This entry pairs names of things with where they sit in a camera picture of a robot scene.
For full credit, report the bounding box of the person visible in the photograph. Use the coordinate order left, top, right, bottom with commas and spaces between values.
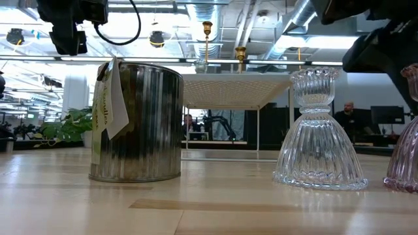
182, 114, 202, 141
333, 101, 366, 141

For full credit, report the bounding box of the black round ceiling fixture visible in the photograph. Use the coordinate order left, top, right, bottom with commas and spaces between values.
6, 28, 25, 46
149, 31, 165, 49

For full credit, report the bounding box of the short gold candlestick holder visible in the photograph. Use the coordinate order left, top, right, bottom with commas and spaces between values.
234, 46, 248, 74

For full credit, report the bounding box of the black computer monitor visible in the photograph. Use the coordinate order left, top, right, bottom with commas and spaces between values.
370, 106, 406, 125

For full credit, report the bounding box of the metal tin candle green label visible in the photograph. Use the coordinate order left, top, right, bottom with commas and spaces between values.
88, 57, 184, 183

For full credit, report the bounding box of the pink ribbed glass candle holder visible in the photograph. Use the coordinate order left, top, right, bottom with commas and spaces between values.
383, 63, 418, 193

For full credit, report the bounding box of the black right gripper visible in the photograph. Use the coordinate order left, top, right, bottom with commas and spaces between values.
342, 19, 418, 99

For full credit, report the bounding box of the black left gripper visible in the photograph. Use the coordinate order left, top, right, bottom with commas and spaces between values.
35, 0, 108, 56

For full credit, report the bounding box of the small greenish glass candle holder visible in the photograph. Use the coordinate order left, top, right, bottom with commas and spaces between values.
194, 59, 208, 74

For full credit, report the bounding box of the silver ventilation duct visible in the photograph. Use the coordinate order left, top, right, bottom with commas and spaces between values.
261, 0, 319, 61

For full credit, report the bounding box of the brass candle holder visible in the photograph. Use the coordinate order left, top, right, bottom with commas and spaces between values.
187, 0, 226, 59

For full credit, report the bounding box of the green potted plant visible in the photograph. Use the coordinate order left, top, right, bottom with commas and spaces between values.
32, 106, 94, 148

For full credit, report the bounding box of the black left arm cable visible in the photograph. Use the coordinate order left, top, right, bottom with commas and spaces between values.
93, 0, 142, 46

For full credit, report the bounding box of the white perforated metal shelf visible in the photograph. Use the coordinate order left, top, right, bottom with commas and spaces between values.
181, 73, 295, 163

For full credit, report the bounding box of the clear ribbed glass candle holder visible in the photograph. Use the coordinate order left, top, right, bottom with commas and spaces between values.
272, 67, 369, 191

